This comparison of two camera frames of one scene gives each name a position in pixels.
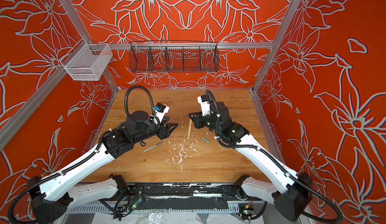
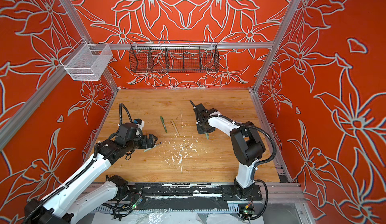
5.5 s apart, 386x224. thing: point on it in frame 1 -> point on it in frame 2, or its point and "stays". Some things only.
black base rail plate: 186,196 stays
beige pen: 189,131 -> 176,130
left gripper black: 166,131 -> 146,143
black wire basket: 174,56 stays
